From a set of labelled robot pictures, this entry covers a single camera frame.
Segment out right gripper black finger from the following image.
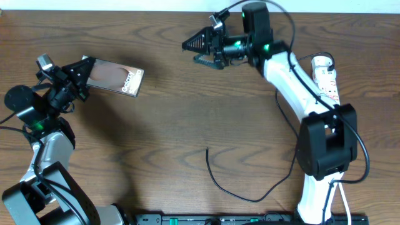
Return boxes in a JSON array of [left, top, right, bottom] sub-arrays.
[[193, 54, 224, 69], [182, 26, 214, 53]]

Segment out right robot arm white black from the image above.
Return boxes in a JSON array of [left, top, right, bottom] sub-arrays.
[[182, 1, 368, 224]]

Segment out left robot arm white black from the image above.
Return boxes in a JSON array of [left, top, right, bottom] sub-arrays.
[[2, 54, 136, 224]]

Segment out white charger plug adapter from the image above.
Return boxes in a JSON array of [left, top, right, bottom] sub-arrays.
[[311, 56, 333, 69]]

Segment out white power strip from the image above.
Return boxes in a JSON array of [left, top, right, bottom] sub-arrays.
[[312, 60, 341, 105]]

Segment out black charger cable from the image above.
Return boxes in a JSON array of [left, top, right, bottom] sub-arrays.
[[205, 51, 336, 203]]

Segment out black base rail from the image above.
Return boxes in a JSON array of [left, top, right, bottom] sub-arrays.
[[134, 213, 369, 225]]

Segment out white power strip cord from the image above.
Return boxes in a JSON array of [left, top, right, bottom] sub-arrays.
[[337, 181, 353, 225]]

